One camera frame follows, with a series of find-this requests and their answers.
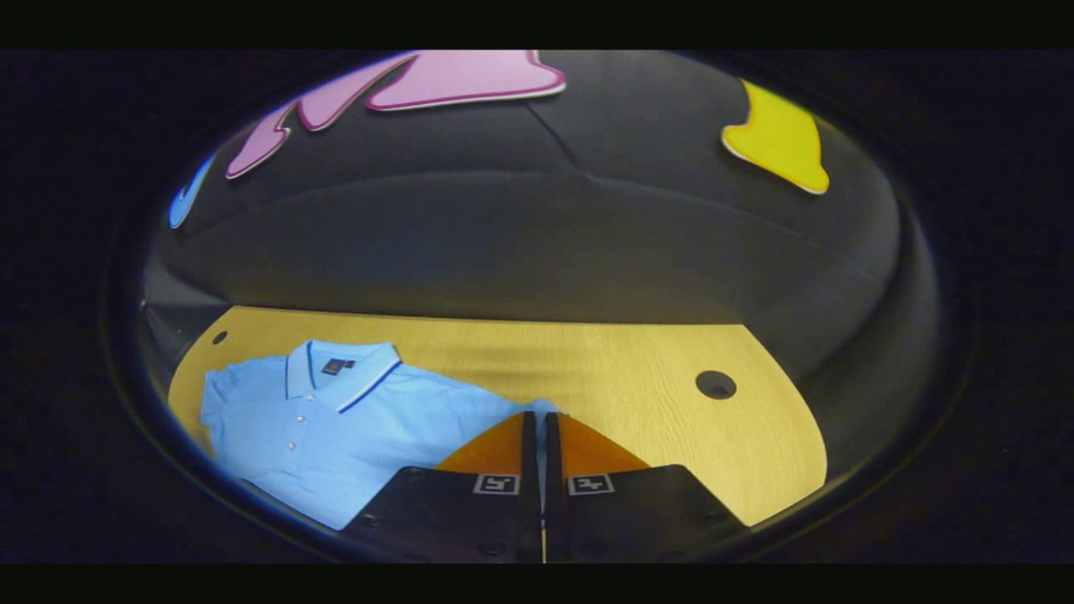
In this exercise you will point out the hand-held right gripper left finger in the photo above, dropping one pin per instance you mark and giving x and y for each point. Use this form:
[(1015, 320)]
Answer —
[(453, 512)]

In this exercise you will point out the black backdrop cloth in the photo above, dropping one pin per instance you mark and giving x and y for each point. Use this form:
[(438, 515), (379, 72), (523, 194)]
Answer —
[(520, 243)]

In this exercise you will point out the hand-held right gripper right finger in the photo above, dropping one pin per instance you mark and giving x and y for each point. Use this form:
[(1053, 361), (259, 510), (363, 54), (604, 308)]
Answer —
[(638, 512)]

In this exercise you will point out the light blue T-shirt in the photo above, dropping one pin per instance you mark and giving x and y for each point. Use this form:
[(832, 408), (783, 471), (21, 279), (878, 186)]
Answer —
[(377, 428)]

